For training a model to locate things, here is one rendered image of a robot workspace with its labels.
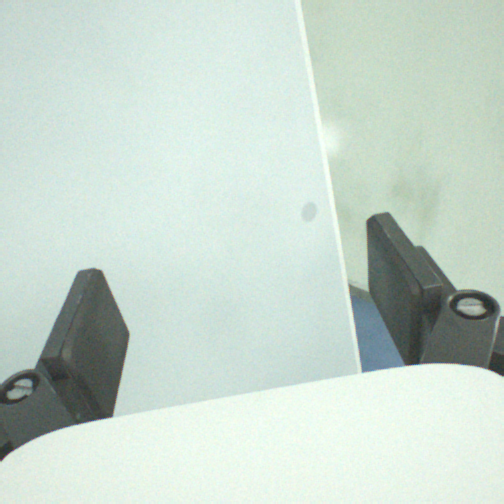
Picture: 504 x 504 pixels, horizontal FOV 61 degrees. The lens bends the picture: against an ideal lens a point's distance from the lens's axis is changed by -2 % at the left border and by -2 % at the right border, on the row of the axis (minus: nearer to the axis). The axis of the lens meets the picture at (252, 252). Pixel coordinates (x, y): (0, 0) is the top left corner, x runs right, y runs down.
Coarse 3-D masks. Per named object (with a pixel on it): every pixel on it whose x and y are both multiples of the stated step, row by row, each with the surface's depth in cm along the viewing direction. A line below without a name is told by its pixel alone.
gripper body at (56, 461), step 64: (320, 384) 8; (384, 384) 8; (448, 384) 7; (64, 448) 8; (128, 448) 7; (192, 448) 7; (256, 448) 7; (320, 448) 7; (384, 448) 6; (448, 448) 6
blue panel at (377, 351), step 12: (360, 300) 108; (360, 312) 99; (372, 312) 100; (360, 324) 91; (372, 324) 92; (384, 324) 93; (360, 336) 85; (372, 336) 85; (384, 336) 86; (360, 348) 79; (372, 348) 79; (384, 348) 80; (396, 348) 81; (360, 360) 74; (372, 360) 74; (384, 360) 75; (396, 360) 75
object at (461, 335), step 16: (448, 304) 10; (464, 304) 10; (480, 304) 10; (496, 304) 10; (448, 320) 9; (464, 320) 9; (480, 320) 9; (496, 320) 9; (432, 336) 9; (448, 336) 9; (464, 336) 9; (480, 336) 9; (432, 352) 9; (448, 352) 9; (464, 352) 9; (480, 352) 9
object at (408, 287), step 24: (384, 216) 13; (384, 240) 12; (408, 240) 12; (384, 264) 12; (408, 264) 11; (432, 264) 12; (384, 288) 13; (408, 288) 11; (432, 288) 10; (384, 312) 13; (408, 312) 11; (432, 312) 11; (408, 336) 11; (408, 360) 12
